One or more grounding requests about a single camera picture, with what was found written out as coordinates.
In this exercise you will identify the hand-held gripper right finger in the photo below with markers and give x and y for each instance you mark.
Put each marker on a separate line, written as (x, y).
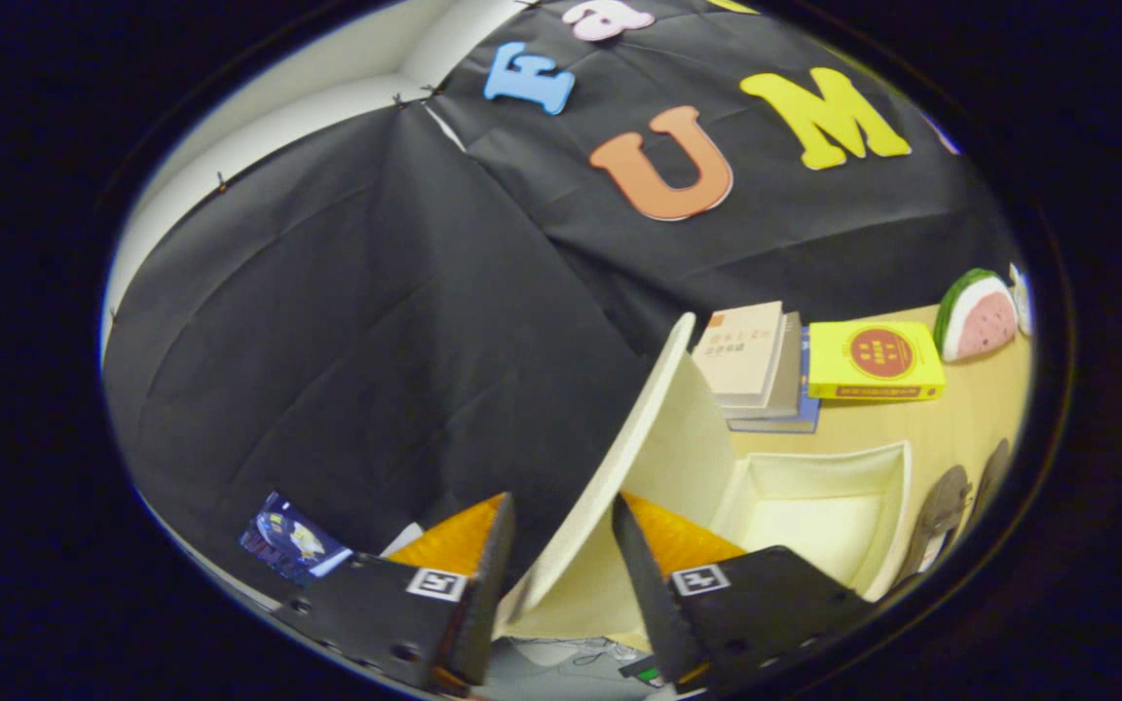
(644, 594)

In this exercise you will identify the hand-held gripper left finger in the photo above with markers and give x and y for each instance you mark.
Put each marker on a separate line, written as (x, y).
(483, 604)

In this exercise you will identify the cream fabric storage box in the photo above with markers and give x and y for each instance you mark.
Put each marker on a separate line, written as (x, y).
(814, 516)

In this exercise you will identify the brown fuzzy shoe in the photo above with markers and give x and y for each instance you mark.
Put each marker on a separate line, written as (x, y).
(941, 506)
(994, 472)

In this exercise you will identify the person's white sneaker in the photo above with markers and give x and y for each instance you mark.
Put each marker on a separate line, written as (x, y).
(566, 657)

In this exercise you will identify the blue printed packet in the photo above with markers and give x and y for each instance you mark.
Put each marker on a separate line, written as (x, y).
(288, 535)

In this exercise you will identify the grey thick book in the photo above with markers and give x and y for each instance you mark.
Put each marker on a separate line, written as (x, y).
(788, 375)

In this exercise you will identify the black backdrop cloth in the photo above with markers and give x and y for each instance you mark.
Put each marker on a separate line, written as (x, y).
(327, 341)

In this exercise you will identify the yellow book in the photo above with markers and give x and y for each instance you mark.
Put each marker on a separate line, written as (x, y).
(873, 355)

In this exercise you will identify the watermelon slice plush toy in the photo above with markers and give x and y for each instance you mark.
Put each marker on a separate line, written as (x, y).
(980, 326)

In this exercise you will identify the white plush toy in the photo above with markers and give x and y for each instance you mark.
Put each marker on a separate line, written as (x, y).
(1021, 292)

